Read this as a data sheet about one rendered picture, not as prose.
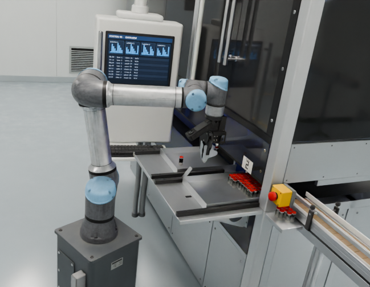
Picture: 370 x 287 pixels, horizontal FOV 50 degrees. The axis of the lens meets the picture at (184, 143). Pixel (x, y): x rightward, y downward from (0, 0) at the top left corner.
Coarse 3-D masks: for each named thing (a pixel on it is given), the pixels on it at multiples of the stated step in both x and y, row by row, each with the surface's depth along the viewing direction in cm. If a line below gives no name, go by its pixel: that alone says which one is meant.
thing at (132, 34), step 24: (96, 24) 220; (120, 24) 223; (144, 24) 226; (168, 24) 230; (96, 48) 225; (120, 48) 227; (144, 48) 231; (168, 48) 235; (120, 72) 233; (144, 72) 236; (168, 72) 240; (120, 120) 244; (144, 120) 249; (168, 120) 253
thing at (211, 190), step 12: (192, 180) 195; (204, 180) 198; (216, 180) 200; (192, 192) 183; (204, 192) 186; (216, 192) 188; (228, 192) 189; (240, 192) 190; (204, 204) 172; (216, 204) 173; (228, 204) 175
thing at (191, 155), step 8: (160, 152) 221; (168, 152) 223; (176, 152) 225; (184, 152) 228; (192, 152) 229; (168, 160) 210; (176, 160) 217; (184, 160) 218; (192, 160) 219; (200, 160) 220; (208, 160) 222; (216, 160) 223; (224, 160) 224; (176, 168) 200; (184, 168) 201; (192, 168) 202; (200, 168) 204; (208, 168) 206; (216, 168) 208; (224, 168) 210; (232, 168) 212
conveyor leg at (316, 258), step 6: (312, 252) 170; (318, 252) 168; (312, 258) 170; (318, 258) 169; (312, 264) 171; (318, 264) 170; (312, 270) 171; (318, 270) 172; (306, 276) 175; (312, 276) 172; (306, 282) 175; (312, 282) 173
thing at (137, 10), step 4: (136, 0) 226; (140, 0) 226; (144, 0) 227; (136, 4) 227; (140, 4) 226; (144, 4) 228; (132, 8) 228; (136, 8) 226; (140, 8) 226; (144, 8) 227; (148, 8) 230; (136, 12) 227; (140, 12) 227; (144, 12) 228
